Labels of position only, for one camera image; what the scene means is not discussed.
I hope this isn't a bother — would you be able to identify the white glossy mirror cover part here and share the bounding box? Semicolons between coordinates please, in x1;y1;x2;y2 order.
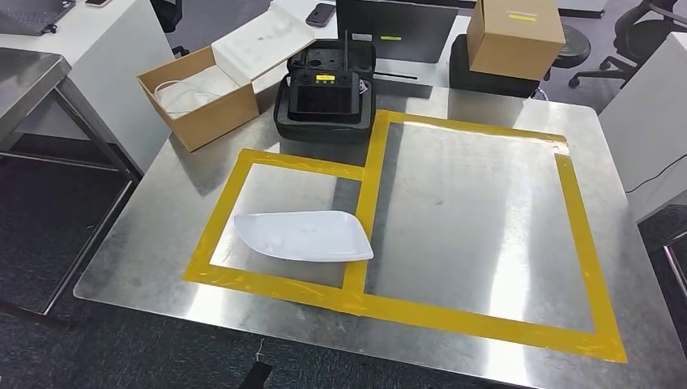
233;209;375;264

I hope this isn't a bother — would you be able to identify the stainless steel workbench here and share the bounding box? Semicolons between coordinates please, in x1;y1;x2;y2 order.
73;84;687;389

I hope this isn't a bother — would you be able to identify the black foam-lined case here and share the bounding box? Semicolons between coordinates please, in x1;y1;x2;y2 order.
271;38;378;145

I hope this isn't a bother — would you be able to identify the black remote controller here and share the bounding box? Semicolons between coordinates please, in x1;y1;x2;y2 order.
287;29;361;123

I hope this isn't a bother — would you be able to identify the small yellow tape rectangle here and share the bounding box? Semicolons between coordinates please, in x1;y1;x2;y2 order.
181;147;375;305

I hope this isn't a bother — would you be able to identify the open brown cardboard box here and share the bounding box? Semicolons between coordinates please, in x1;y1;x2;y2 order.
136;45;262;153

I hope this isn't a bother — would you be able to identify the white foam tray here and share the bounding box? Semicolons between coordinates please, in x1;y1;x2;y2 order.
210;2;318;88

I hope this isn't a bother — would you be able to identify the white foam packing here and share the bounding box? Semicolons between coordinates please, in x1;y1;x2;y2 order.
154;65;241;121

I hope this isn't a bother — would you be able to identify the closed brown cardboard box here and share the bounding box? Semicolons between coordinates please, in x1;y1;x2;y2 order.
465;0;568;83

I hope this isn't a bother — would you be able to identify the large yellow tape rectangle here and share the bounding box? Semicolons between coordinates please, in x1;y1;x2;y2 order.
342;109;629;365

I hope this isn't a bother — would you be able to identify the black office chair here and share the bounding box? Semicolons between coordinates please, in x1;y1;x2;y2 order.
149;0;191;58
567;0;687;90

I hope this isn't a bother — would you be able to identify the black round stool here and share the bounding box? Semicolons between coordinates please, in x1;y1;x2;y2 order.
543;24;593;83

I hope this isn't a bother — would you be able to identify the stainless steel side table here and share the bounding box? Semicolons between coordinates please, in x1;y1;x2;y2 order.
0;45;145;185

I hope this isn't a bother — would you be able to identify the chrome table leg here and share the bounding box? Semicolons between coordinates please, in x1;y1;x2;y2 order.
662;229;687;300

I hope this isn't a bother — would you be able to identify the grey laptop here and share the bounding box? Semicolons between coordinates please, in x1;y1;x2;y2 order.
0;0;78;37

